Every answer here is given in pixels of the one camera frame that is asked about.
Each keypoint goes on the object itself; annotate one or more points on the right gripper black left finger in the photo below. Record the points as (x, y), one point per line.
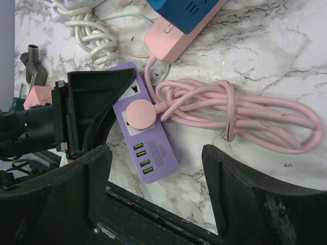
(59, 207)

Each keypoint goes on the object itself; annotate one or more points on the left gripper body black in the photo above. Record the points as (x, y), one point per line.
(37, 129)

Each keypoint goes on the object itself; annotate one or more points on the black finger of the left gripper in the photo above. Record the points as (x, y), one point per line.
(90, 115)

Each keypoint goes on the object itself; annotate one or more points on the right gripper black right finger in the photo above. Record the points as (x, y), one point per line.
(251, 207)

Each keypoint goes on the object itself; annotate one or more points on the pink cube socket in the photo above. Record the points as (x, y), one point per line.
(38, 95)

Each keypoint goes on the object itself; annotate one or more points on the pink round plug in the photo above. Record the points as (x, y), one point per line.
(141, 114)

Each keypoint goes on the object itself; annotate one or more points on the purple USB power strip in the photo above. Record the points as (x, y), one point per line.
(150, 149)

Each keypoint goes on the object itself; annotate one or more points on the pink power strip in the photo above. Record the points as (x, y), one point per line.
(166, 43)

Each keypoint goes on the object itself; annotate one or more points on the blue cube socket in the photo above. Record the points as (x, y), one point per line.
(185, 15)

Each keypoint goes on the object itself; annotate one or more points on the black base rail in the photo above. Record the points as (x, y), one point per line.
(126, 219)

